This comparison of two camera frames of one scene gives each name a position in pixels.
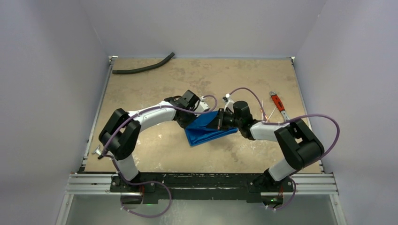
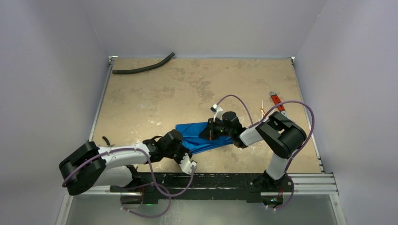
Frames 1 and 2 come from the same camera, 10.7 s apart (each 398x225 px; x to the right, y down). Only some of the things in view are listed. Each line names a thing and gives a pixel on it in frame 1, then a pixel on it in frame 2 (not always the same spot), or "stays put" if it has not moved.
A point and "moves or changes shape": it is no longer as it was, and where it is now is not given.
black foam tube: [126, 71] stays put
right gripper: [220, 119] → [210, 129]
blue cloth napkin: [198, 131] moves or changes shape
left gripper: [183, 124] → [184, 151]
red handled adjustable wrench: [279, 105] stays put
